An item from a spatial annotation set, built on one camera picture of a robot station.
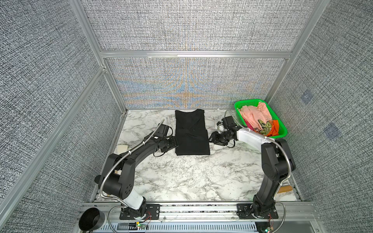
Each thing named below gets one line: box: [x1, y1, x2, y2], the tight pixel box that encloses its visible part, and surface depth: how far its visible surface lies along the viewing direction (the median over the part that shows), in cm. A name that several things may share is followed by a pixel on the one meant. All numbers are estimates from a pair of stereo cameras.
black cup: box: [78, 207, 107, 231], surface depth 67 cm
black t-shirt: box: [174, 108, 211, 156], surface depth 108 cm
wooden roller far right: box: [277, 185, 293, 194], surface depth 83 cm
